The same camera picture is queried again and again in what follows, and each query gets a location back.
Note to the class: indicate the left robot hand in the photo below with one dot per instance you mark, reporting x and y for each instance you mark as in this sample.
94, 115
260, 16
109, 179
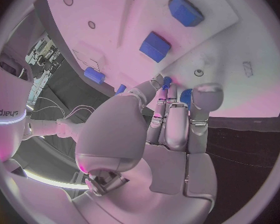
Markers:
121, 127

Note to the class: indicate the blue cylinder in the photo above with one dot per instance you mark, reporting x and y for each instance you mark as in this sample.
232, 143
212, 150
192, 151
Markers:
94, 75

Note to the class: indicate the blue gear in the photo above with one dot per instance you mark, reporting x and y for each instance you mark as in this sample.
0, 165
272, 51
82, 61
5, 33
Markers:
185, 97

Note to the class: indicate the white task board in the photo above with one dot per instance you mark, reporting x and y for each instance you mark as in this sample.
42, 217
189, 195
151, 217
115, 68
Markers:
130, 13

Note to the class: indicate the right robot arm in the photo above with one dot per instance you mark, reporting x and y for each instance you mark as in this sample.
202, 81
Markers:
51, 127

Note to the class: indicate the glowing light bar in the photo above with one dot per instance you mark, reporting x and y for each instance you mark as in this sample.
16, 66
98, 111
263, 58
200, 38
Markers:
56, 181

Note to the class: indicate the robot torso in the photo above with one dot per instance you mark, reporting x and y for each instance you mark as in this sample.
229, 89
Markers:
9, 97

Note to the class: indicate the small blue plug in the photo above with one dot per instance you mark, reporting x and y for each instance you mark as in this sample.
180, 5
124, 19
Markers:
166, 81

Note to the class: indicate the small blue block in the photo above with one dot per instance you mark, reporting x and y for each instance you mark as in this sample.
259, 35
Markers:
155, 47

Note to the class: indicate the large blue block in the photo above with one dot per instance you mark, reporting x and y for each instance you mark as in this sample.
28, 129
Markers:
185, 11

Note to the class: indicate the blue peg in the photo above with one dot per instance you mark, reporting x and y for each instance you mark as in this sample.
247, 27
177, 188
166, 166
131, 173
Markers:
120, 89

